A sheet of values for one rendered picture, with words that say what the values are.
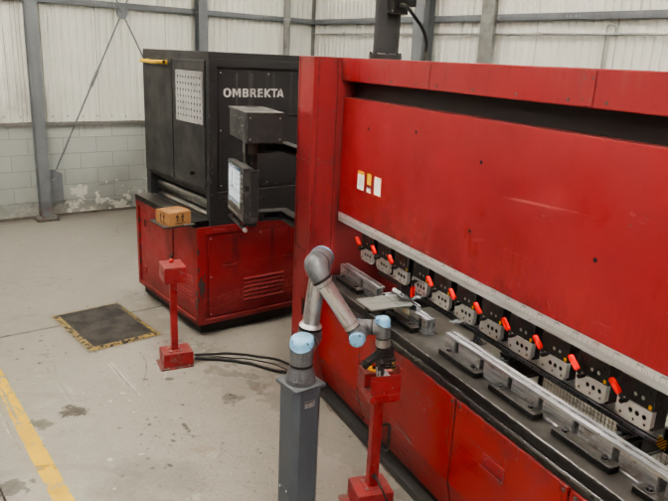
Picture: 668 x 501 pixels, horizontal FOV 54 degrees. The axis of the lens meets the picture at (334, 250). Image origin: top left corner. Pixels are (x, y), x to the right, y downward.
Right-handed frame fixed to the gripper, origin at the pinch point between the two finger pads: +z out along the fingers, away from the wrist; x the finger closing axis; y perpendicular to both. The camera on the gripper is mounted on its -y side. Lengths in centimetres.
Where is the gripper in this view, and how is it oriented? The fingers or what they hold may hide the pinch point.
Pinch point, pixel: (379, 383)
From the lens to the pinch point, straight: 335.9
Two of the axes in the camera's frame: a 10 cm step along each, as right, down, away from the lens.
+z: 0.3, 9.5, 3.0
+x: -2.9, -2.8, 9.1
